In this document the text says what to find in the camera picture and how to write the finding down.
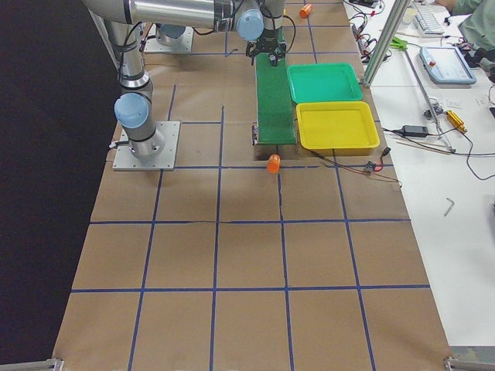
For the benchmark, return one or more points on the green conveyor belt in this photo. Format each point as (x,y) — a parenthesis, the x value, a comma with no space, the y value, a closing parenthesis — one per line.
(275,121)

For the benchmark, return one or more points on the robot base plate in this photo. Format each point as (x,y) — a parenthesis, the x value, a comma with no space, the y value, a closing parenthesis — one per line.
(159,152)

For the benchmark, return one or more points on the aluminium frame post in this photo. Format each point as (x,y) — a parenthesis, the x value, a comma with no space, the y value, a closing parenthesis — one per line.
(390,27)

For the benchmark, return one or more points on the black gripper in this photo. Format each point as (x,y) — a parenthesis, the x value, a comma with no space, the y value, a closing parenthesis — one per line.
(266,43)

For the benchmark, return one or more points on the orange cylinder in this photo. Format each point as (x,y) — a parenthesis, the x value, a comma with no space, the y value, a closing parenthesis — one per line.
(273,164)
(305,11)

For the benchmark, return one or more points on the green plastic tray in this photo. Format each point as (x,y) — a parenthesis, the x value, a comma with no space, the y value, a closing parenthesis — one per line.
(323,82)

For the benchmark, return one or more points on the yellow plastic tray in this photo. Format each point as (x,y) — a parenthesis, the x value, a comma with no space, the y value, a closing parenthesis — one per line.
(347,125)

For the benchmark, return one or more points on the teach pendant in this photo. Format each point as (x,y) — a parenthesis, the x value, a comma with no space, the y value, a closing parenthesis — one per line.
(446,66)

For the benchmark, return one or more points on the relay module with wires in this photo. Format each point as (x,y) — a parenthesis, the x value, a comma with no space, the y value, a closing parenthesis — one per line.
(365,42)

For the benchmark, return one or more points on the black power adapter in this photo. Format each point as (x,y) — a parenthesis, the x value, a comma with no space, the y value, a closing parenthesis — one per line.
(416,131)

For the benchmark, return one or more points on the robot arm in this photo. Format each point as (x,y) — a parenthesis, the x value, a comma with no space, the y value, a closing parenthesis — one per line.
(133,108)
(259,23)

